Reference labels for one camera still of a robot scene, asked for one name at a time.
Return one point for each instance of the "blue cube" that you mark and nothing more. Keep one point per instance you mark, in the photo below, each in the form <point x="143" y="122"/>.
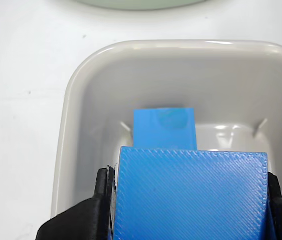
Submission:
<point x="190" y="195"/>

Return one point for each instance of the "white square plastic bin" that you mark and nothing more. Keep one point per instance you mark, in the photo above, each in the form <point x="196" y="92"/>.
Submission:
<point x="155" y="75"/>

